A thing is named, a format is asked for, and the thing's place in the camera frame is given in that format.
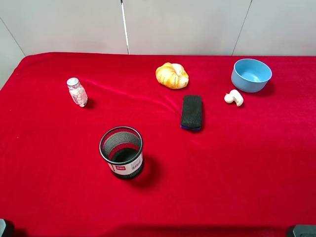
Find small white duck figure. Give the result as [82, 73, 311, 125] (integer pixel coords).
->
[224, 89, 244, 107]

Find golden bread roll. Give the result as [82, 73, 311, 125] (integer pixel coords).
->
[156, 62, 189, 89]

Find white vertical pole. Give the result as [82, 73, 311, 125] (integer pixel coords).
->
[120, 0, 130, 55]

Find clear bottle of white pills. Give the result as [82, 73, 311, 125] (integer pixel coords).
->
[67, 78, 88, 107]

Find black mesh pen cup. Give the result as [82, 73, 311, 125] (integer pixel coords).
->
[99, 126, 144, 180]

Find light blue bowl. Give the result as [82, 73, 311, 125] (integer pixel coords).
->
[231, 58, 272, 93]

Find red velvet table cloth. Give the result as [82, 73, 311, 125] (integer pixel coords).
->
[0, 52, 316, 237]

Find black felt board eraser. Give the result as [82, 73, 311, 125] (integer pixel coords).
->
[180, 95, 202, 131]

